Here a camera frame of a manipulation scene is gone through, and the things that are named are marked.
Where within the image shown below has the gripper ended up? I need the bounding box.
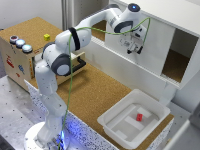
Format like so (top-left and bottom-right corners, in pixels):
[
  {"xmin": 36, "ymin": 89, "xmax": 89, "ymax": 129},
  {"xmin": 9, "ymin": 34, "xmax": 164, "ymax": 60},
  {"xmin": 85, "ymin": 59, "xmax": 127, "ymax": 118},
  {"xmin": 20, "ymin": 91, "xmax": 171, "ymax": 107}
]
[{"xmin": 119, "ymin": 29, "xmax": 146, "ymax": 54}]

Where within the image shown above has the black door handle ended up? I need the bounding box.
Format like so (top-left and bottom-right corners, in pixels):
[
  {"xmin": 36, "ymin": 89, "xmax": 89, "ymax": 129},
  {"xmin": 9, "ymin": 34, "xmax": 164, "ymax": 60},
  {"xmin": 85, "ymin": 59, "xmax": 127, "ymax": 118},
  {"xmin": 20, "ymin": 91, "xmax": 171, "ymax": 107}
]
[{"xmin": 136, "ymin": 45, "xmax": 144, "ymax": 55}]

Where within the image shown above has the white sliding door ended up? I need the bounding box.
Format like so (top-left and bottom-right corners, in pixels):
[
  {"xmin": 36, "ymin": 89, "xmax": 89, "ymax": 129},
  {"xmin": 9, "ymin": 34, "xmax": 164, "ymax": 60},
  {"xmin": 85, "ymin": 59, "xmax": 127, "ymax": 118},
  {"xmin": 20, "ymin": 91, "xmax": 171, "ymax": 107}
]
[{"xmin": 104, "ymin": 3, "xmax": 177, "ymax": 77}]

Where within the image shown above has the white cabinet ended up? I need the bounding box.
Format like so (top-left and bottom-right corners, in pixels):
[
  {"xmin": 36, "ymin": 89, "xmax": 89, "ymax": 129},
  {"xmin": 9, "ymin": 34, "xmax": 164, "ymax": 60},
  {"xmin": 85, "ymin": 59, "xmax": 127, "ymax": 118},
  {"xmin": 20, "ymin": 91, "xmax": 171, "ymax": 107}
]
[{"xmin": 71, "ymin": 0, "xmax": 200, "ymax": 108}]

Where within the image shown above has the wooden drawer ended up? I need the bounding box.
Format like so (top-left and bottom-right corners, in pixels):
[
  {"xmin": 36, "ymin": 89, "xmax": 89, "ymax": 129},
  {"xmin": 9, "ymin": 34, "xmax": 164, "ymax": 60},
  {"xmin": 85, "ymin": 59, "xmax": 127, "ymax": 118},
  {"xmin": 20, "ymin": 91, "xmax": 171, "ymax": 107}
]
[{"xmin": 54, "ymin": 49, "xmax": 87, "ymax": 86}]

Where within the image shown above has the pink block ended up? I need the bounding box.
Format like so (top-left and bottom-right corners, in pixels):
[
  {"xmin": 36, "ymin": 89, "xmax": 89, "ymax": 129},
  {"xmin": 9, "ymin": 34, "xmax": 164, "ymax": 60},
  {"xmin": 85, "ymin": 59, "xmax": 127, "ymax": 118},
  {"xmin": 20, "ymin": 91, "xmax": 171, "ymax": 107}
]
[{"xmin": 135, "ymin": 113, "xmax": 144, "ymax": 122}]

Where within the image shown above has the white plastic box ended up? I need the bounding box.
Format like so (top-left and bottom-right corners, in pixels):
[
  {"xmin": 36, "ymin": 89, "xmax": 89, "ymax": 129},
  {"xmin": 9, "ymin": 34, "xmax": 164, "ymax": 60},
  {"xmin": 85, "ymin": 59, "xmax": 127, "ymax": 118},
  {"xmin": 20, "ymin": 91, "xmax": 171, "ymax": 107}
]
[{"xmin": 96, "ymin": 88, "xmax": 172, "ymax": 150}]

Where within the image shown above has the yellow block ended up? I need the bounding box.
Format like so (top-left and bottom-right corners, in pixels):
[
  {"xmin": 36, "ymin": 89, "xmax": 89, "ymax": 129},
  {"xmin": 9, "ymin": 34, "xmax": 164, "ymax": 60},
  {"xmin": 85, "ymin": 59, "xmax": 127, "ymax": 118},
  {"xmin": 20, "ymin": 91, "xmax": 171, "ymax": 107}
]
[{"xmin": 43, "ymin": 33, "xmax": 51, "ymax": 41}]

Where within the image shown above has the green button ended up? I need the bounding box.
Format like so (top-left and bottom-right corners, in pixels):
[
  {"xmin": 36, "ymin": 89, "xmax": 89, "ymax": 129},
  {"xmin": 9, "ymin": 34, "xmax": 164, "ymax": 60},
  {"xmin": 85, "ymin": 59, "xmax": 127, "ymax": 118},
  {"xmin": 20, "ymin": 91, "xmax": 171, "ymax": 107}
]
[{"xmin": 21, "ymin": 43, "xmax": 34, "ymax": 55}]

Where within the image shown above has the wooden drawer box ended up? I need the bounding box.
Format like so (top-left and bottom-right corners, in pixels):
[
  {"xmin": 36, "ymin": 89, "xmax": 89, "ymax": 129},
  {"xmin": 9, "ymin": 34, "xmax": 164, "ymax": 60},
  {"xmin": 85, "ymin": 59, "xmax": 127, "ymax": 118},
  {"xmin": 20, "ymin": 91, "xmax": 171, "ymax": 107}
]
[{"xmin": 0, "ymin": 16, "xmax": 73, "ymax": 93}]

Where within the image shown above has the blue button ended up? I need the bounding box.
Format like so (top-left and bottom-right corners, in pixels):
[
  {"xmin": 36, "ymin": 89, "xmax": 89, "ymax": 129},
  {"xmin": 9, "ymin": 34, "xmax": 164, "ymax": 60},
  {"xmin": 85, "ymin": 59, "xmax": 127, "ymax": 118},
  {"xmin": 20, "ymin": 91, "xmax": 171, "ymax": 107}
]
[{"xmin": 15, "ymin": 38, "xmax": 27, "ymax": 49}]

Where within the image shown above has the red button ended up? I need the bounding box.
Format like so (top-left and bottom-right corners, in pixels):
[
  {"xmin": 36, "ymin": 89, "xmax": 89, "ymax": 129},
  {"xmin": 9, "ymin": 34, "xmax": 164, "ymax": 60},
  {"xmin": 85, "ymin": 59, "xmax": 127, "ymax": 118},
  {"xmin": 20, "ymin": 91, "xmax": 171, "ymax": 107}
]
[{"xmin": 9, "ymin": 34, "xmax": 20, "ymax": 45}]

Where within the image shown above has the black drawer handle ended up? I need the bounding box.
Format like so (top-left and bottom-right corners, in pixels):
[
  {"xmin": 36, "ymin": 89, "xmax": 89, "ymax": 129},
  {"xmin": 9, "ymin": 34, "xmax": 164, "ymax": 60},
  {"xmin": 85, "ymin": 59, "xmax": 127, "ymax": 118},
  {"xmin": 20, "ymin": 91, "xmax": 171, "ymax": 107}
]
[{"xmin": 70, "ymin": 54, "xmax": 87, "ymax": 73}]

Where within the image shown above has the green cable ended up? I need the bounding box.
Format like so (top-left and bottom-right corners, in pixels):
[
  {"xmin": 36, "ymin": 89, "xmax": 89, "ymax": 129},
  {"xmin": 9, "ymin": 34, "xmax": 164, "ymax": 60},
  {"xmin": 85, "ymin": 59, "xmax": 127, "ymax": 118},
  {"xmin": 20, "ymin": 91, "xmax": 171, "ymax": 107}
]
[{"xmin": 57, "ymin": 17, "xmax": 152, "ymax": 150}]

